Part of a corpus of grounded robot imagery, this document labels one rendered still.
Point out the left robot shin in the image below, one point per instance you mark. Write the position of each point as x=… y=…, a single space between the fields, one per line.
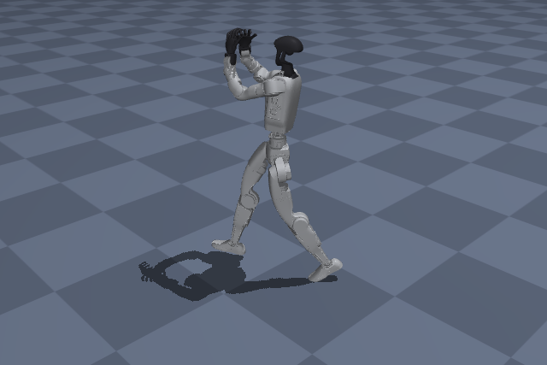
x=306 y=235

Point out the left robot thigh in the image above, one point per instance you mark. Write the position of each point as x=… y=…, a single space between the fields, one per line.
x=280 y=193

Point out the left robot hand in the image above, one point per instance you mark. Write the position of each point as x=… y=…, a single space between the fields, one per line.
x=231 y=44

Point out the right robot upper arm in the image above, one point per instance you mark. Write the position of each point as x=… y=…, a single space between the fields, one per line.
x=262 y=74

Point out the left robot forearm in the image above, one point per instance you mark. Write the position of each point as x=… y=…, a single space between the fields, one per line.
x=234 y=82

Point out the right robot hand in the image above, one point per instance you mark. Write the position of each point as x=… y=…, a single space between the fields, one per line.
x=245 y=41

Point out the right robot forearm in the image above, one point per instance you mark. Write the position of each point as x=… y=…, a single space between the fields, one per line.
x=251 y=64

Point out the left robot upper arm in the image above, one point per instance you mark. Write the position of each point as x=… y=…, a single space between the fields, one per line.
x=268 y=88

